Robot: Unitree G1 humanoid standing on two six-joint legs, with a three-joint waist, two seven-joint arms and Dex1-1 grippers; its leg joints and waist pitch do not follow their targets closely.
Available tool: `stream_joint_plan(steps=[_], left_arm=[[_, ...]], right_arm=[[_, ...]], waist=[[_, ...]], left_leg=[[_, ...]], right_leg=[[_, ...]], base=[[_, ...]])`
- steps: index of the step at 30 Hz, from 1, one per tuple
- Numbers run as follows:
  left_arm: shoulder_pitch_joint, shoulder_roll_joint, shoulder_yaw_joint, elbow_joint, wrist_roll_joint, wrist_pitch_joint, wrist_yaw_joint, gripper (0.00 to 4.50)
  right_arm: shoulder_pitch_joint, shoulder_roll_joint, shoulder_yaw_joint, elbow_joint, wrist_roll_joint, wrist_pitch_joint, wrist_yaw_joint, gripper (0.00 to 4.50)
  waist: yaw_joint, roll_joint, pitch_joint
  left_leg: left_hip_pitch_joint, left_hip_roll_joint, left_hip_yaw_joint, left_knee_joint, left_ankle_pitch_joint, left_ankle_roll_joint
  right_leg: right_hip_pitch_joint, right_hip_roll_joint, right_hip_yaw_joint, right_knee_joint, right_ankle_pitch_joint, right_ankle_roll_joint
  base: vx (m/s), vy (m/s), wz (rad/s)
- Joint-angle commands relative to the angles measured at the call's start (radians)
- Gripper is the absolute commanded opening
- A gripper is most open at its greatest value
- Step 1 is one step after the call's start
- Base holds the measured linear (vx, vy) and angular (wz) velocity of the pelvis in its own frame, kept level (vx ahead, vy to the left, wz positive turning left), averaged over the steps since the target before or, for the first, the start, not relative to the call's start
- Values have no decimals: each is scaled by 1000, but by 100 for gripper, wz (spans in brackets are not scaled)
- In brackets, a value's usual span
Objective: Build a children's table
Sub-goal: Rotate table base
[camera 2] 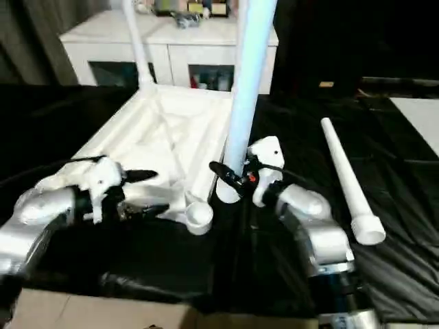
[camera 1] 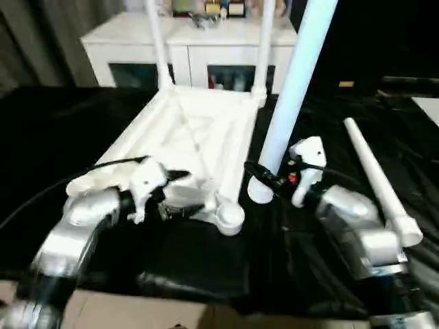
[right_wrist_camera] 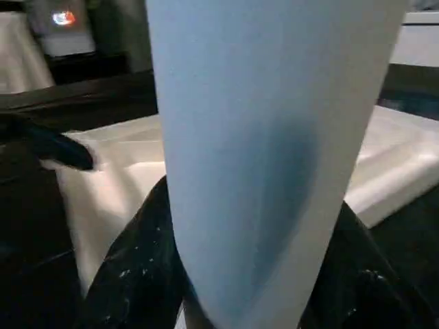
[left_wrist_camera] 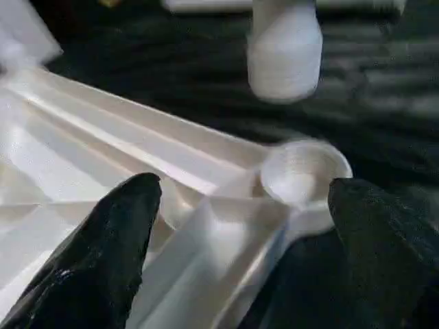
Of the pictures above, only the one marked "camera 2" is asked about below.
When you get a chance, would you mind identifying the white plastic table leg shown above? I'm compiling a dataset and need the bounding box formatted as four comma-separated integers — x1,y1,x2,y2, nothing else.
320,118,386,246
122,0,155,90
215,0,278,204

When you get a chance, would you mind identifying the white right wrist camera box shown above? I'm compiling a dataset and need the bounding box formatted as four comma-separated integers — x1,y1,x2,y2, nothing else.
246,136,285,208

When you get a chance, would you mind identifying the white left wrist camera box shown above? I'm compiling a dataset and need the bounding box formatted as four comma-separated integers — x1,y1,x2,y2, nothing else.
38,156,124,223

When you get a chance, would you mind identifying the black work mat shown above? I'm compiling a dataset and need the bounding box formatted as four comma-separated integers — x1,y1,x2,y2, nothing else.
0,82,439,323

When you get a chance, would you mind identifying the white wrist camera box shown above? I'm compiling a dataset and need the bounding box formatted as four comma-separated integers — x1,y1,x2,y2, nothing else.
246,136,285,208
38,156,124,223

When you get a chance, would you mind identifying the white side table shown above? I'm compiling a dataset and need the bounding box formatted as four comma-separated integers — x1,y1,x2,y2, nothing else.
390,97,439,155

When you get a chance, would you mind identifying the white cabinet with glass doors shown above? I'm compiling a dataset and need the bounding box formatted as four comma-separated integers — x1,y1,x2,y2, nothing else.
60,7,278,93

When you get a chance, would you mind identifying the white plastic table top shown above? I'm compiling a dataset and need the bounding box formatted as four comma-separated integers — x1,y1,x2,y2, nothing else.
65,84,237,236

